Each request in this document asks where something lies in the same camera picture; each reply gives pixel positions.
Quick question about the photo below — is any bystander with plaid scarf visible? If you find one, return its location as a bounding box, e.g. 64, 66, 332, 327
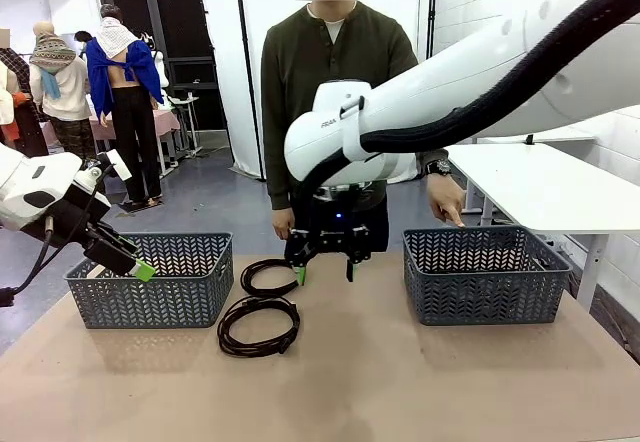
0, 26, 51, 158

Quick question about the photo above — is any black grid door panel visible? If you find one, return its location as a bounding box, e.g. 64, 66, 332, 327
97, 0, 230, 133

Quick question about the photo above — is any gray plastic mesh basket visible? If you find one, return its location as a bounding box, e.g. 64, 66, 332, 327
64, 232, 235, 330
402, 225, 573, 327

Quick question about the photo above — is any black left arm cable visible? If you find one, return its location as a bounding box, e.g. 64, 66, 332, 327
0, 164, 115, 308

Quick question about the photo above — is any large black cable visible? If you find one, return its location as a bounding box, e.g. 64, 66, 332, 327
216, 295, 302, 358

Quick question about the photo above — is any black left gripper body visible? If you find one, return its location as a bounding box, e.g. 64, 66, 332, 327
82, 221, 141, 277

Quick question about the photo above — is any black light stand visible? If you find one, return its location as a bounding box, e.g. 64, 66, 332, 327
422, 0, 440, 63

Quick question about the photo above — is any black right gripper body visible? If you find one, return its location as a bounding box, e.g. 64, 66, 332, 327
285, 196, 371, 266

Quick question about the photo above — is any mannequin with patterned scarf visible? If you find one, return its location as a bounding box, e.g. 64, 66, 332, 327
28, 20, 99, 161

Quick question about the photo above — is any black backdrop frame pole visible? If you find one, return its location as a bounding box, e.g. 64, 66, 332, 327
194, 0, 266, 182

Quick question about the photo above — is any person's left forearm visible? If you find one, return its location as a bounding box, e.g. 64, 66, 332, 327
415, 149, 450, 167

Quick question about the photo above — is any thin black USB cable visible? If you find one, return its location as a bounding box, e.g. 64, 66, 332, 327
239, 258, 302, 297

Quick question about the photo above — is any person's left hand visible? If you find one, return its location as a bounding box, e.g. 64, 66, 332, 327
427, 174, 467, 228

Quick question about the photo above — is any white backdrop screen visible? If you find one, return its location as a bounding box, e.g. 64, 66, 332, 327
196, 0, 436, 183

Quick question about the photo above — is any large white table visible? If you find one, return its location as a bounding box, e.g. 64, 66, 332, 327
447, 142, 640, 313

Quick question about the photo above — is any person's right forearm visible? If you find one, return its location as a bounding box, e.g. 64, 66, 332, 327
267, 151, 296, 211

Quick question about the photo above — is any person's right hand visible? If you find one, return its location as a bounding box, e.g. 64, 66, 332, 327
272, 206, 297, 242

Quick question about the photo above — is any small white desk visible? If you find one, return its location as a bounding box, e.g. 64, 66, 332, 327
167, 94, 204, 159

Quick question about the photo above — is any table with pink cloth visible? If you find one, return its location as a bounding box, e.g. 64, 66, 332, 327
42, 109, 182, 179

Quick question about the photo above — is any white mannequin torso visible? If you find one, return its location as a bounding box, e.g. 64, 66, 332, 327
149, 49, 172, 104

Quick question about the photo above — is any black wristwatch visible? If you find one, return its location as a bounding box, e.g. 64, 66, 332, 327
424, 159, 454, 178

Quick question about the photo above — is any black braided right arm sleeve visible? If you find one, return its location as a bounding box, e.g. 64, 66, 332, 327
292, 0, 640, 236

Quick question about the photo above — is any person in green shirt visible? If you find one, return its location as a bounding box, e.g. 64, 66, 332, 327
260, 0, 467, 255

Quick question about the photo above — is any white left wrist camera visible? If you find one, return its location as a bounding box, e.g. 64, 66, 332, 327
102, 149, 133, 182

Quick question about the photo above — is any mannequin in blue jacket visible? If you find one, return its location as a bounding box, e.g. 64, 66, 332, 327
84, 4, 166, 208

